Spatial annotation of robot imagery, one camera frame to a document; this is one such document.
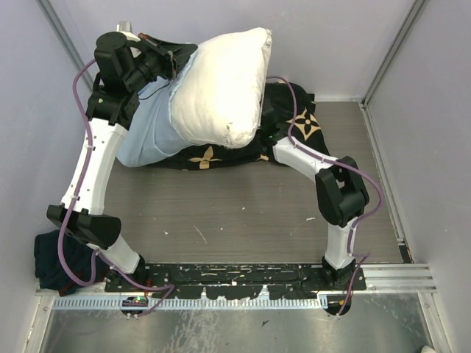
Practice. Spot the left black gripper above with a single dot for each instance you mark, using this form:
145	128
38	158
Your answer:
174	55

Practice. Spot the white pillow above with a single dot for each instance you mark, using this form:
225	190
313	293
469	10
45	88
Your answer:
218	99

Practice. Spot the light blue pillowcase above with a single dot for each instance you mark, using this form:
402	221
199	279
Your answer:
152	137

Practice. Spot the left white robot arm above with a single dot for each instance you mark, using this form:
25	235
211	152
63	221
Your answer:
107	118

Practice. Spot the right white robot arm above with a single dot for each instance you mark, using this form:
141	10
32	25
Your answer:
340	191

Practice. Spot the black floral patterned cloth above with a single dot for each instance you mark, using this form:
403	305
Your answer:
295	108

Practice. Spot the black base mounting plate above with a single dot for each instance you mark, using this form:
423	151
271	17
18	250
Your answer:
248	281

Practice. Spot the dark navy cloth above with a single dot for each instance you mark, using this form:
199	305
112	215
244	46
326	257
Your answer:
48	269

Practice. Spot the left aluminium frame post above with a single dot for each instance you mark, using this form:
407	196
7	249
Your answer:
66	28

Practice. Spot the aluminium frame post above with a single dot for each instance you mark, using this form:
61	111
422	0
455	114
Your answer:
399	40
66	28

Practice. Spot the right aluminium frame post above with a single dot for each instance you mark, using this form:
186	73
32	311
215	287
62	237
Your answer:
399	40

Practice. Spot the white slotted cable duct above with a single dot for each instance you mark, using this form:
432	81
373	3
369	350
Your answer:
131	303

